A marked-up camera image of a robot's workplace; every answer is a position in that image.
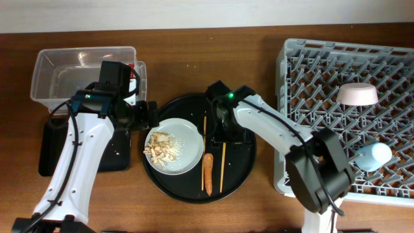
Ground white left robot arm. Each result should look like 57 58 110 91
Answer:
12 78 157 232

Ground round black tray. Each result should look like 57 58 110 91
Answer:
142 93 256 204

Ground light blue cup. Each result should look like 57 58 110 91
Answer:
355 142 392 172

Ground grey dishwasher rack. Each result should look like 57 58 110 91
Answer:
276 39 413 207

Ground pink bowl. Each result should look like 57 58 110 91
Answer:
336 83 378 106

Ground orange carrot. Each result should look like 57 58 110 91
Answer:
203 153 213 196

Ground clear plastic bin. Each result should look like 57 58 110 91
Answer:
30 46 147 111

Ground black rectangular tray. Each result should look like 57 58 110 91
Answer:
38 118 131 177

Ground grey round plate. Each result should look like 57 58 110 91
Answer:
144 118 204 175

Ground peanut shells and rice scraps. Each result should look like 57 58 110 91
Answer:
143 131 182 169

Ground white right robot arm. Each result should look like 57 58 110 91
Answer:
206 82 354 232

